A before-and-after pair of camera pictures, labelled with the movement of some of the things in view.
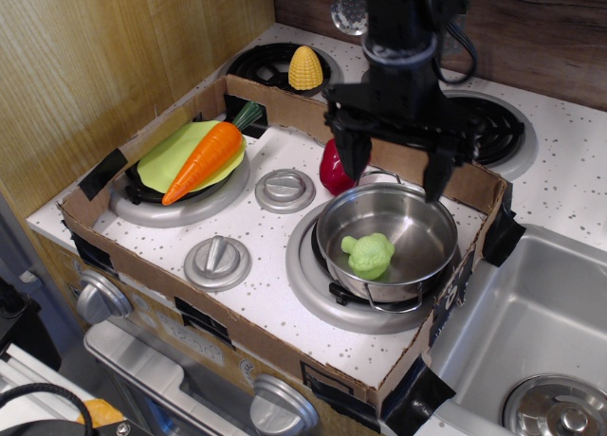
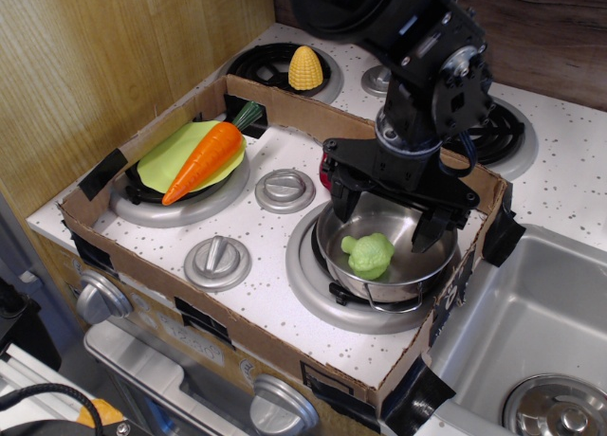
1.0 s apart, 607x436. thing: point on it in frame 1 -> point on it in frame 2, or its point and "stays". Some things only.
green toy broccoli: x=369 y=256 stays
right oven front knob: x=278 y=408 stays
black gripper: x=404 y=100 -> x=393 y=166
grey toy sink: x=541 y=311 stays
